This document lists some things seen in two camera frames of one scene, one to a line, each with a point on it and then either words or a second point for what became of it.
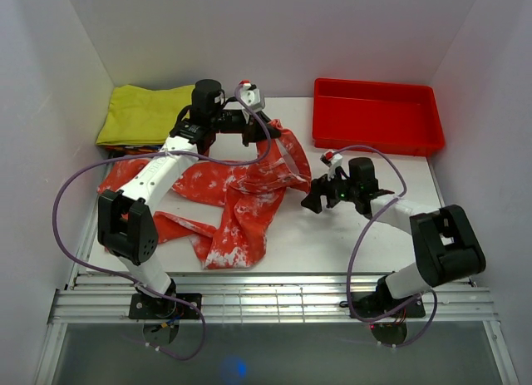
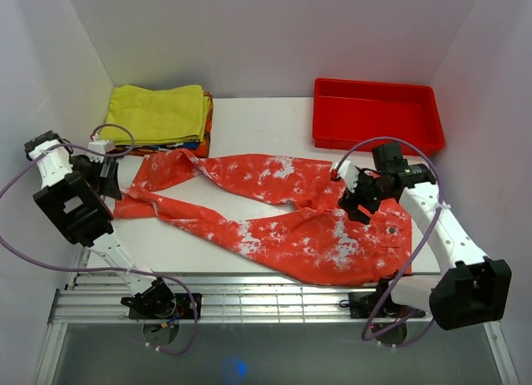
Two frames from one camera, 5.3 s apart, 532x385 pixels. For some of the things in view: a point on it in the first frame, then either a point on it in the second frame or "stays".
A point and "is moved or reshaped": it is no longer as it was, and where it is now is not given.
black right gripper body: x=338 y=190 -> x=369 y=190
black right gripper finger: x=312 y=202 -> x=355 y=214
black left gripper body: x=228 y=121 -> x=89 y=169
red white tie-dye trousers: x=228 y=206 is moved or reshaped
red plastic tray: x=402 y=119 stays
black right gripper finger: x=319 y=185 -> x=348 y=201
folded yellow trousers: x=143 y=115 stays
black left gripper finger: x=252 y=134 -> x=109 y=178
